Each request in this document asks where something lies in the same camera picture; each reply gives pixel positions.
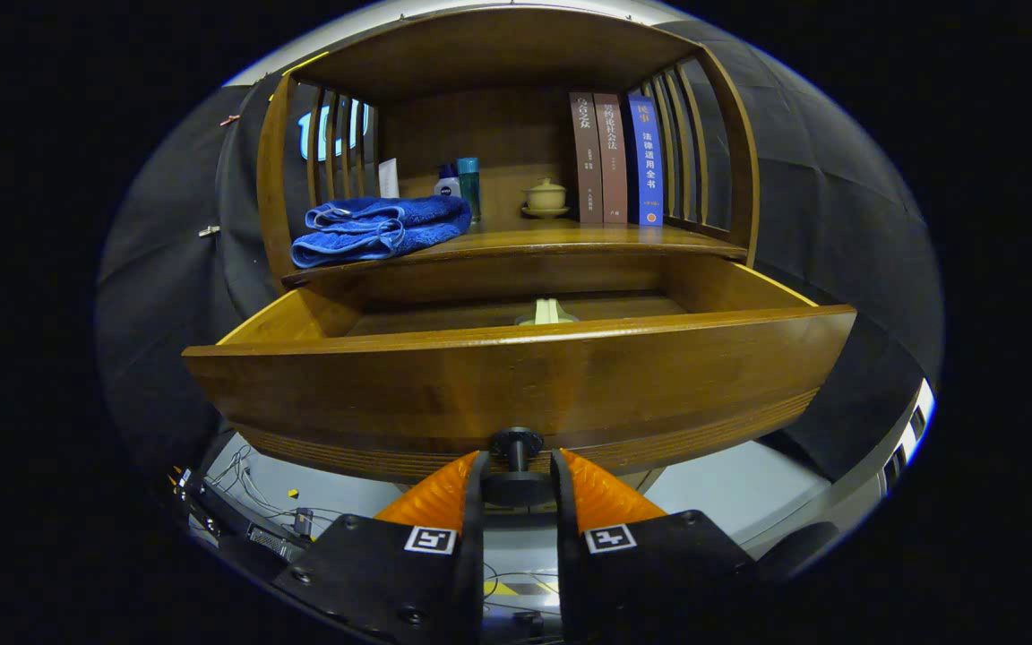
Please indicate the black drawer knob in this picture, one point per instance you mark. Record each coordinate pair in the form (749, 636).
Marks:
(516, 488)

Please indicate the blue book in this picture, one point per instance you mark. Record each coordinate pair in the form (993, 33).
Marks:
(647, 161)

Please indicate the green soap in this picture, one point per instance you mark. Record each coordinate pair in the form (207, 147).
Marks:
(547, 312)

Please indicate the reddish brown book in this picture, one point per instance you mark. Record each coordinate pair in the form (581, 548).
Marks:
(613, 161)

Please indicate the brown wooden cabinet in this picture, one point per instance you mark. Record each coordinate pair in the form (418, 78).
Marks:
(480, 125)

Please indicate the white bottle with blue cap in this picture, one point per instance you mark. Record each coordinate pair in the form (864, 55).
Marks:
(447, 186)

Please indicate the clear teal bottle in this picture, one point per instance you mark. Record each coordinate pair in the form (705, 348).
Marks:
(468, 188)

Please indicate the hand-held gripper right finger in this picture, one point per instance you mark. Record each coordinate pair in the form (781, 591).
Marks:
(567, 573)

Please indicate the dark brown book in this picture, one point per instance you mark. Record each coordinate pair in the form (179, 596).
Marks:
(586, 161)

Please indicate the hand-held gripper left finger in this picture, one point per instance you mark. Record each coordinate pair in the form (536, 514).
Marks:
(473, 573)

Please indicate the brown wooden countertop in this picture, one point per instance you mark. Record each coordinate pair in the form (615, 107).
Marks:
(570, 237)

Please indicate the beige lidded teacup with saucer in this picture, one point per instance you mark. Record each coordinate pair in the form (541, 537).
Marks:
(546, 195)

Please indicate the white tube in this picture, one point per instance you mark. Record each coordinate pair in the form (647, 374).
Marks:
(389, 179)

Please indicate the blue folded towel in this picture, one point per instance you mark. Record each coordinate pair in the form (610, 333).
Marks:
(373, 228)

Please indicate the black power strip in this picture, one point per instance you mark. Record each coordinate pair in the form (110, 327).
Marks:
(274, 541)

